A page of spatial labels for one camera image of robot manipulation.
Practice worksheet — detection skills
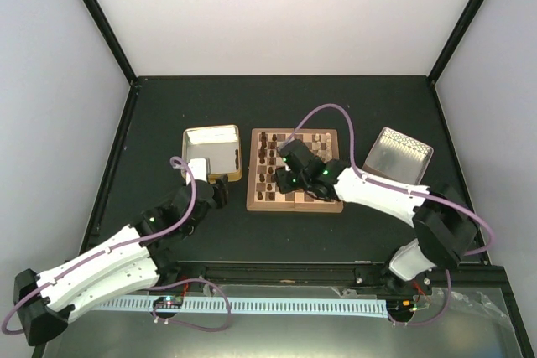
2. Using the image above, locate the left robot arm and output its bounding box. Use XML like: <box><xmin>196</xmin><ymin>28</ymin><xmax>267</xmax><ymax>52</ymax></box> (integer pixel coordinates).
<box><xmin>13</xmin><ymin>175</ymin><xmax>228</xmax><ymax>346</ymax></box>

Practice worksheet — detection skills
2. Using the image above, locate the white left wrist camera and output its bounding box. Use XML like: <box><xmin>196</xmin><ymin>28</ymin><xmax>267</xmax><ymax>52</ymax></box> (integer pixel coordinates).
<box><xmin>185</xmin><ymin>158</ymin><xmax>210</xmax><ymax>183</ymax></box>

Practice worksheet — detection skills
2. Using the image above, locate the wooden chess board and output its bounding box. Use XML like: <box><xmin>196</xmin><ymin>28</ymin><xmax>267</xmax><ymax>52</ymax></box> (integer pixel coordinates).
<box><xmin>247</xmin><ymin>128</ymin><xmax>343</xmax><ymax>213</ymax></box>

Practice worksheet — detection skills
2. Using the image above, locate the right controller board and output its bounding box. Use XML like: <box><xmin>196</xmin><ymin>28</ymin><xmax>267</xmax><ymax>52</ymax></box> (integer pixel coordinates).
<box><xmin>386</xmin><ymin>299</ymin><xmax>421</xmax><ymax>313</ymax></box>

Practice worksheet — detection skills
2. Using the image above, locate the dark king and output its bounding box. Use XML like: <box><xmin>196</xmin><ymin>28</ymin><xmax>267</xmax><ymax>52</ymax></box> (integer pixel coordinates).
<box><xmin>258</xmin><ymin>150</ymin><xmax>266</xmax><ymax>164</ymax></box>

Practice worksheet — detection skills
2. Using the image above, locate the black frame post left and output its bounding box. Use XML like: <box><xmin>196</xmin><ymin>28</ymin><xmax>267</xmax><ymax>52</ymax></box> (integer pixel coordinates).
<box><xmin>82</xmin><ymin>0</ymin><xmax>137</xmax><ymax>85</ymax></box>

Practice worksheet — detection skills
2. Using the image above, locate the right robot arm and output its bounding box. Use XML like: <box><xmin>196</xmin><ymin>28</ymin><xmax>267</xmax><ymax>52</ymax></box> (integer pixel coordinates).
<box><xmin>274</xmin><ymin>139</ymin><xmax>479</xmax><ymax>293</ymax></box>

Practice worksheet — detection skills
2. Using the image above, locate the white slotted cable duct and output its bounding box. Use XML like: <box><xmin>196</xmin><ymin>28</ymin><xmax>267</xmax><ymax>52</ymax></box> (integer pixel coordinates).
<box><xmin>94</xmin><ymin>295</ymin><xmax>388</xmax><ymax>319</ymax></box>

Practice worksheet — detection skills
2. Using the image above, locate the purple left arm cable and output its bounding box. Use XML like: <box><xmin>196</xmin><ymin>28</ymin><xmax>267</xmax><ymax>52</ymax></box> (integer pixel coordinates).
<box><xmin>0</xmin><ymin>156</ymin><xmax>232</xmax><ymax>336</ymax></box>

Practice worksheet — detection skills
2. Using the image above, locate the controller board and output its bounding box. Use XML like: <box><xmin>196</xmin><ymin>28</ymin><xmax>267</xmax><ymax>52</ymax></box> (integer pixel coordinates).
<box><xmin>153</xmin><ymin>296</ymin><xmax>183</xmax><ymax>309</ymax></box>
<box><xmin>386</xmin><ymin>299</ymin><xmax>421</xmax><ymax>313</ymax></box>

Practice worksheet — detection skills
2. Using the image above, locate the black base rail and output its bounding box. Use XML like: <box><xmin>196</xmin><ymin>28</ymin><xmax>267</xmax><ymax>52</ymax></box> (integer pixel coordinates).
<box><xmin>156</xmin><ymin>262</ymin><xmax>508</xmax><ymax>296</ymax></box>

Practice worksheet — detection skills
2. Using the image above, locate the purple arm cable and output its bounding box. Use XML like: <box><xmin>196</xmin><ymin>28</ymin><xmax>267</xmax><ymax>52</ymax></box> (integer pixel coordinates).
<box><xmin>284</xmin><ymin>104</ymin><xmax>495</xmax><ymax>328</ymax></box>
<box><xmin>0</xmin><ymin>156</ymin><xmax>232</xmax><ymax>336</ymax></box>

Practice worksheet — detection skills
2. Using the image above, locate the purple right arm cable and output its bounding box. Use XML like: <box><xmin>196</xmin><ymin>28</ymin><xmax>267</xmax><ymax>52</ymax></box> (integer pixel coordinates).
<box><xmin>284</xmin><ymin>104</ymin><xmax>495</xmax><ymax>328</ymax></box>

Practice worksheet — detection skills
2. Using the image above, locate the yellow metal tin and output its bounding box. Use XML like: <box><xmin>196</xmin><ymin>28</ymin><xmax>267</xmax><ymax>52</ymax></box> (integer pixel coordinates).
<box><xmin>181</xmin><ymin>124</ymin><xmax>242</xmax><ymax>182</ymax></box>

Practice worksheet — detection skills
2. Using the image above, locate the black frame post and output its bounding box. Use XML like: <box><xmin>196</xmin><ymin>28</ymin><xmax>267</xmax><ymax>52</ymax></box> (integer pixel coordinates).
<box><xmin>82</xmin><ymin>0</ymin><xmax>137</xmax><ymax>85</ymax></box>
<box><xmin>427</xmin><ymin>0</ymin><xmax>485</xmax><ymax>85</ymax></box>

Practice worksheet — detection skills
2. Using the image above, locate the black frame post right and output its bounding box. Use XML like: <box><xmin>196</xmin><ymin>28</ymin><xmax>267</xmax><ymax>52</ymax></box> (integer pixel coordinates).
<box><xmin>427</xmin><ymin>0</ymin><xmax>485</xmax><ymax>85</ymax></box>

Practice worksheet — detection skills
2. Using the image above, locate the left controller board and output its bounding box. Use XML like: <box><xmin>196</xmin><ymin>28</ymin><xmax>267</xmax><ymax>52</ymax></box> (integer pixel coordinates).
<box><xmin>153</xmin><ymin>296</ymin><xmax>183</xmax><ymax>309</ymax></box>

